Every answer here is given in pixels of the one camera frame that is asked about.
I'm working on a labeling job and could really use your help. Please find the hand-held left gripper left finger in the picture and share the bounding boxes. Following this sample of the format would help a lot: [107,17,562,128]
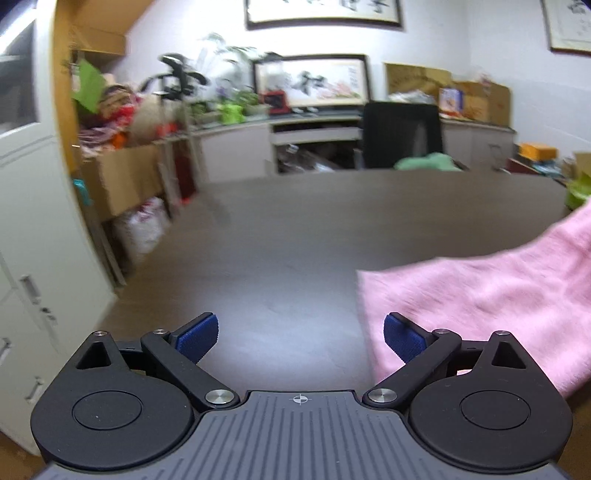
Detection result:
[75,312,239,411]

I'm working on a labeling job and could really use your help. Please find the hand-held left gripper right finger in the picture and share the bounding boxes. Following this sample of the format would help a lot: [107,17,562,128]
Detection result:
[361,312,528,411]

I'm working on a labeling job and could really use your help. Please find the pink towel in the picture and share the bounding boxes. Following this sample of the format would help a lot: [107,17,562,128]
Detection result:
[356,196,591,398]

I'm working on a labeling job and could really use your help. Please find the white red plastic bag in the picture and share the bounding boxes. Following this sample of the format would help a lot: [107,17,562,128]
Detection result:
[113,198,171,264]

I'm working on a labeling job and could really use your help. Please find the large cardboard box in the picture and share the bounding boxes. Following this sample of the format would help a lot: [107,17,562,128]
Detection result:
[81,143,164,220]

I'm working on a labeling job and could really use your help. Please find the light green cloth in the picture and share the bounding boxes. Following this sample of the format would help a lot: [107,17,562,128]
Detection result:
[394,152,462,172]

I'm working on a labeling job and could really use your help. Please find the tall white cabinet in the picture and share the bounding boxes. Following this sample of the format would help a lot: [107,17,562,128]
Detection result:
[0,18,118,457]

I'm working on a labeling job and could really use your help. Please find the white sideboard cabinet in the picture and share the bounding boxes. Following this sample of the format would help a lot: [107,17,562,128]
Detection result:
[185,111,515,185]

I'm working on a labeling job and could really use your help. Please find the plastic bags in sideboard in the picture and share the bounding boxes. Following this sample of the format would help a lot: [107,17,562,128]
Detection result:
[277,143,361,174]

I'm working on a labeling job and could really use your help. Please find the black office chair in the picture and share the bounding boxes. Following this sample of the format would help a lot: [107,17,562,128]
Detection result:
[360,102,444,171]

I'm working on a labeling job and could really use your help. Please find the stack of books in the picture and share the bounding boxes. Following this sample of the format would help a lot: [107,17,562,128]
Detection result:
[505,157,566,178]

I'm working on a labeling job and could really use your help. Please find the low potted green plants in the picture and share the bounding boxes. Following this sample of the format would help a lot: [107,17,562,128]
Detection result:
[189,90,271,125]

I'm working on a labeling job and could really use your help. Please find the green tissue pack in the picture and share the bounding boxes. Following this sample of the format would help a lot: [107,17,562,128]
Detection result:
[566,152,591,213]

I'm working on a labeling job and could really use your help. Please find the orange box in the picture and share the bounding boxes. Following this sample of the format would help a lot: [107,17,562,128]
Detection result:
[519,142,559,160]

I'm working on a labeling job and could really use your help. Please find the pile of colourful bags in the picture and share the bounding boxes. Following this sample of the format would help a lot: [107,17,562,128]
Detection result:
[74,60,185,153]

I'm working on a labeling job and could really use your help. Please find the small blue white box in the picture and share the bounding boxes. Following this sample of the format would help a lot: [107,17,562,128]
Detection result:
[438,88,464,114]

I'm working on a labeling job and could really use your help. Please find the open cardboard box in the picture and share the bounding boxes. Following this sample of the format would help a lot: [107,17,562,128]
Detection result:
[455,80,511,126]

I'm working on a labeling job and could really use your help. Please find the red blender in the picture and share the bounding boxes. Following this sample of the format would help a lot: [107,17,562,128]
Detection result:
[263,62,291,114]

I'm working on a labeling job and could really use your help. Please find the framed calligraphy with lotus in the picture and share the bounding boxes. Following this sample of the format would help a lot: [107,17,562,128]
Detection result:
[252,54,371,112]

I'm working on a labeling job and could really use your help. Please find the tall leafy plant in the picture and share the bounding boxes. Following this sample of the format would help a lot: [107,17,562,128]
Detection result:
[198,32,259,93]

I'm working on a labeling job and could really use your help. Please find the wide framed calligraphy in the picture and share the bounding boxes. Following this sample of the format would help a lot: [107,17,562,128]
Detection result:
[244,0,404,32]

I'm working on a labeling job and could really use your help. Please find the stand with black handles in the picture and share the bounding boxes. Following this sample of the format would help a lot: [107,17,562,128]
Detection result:
[139,54,208,222]

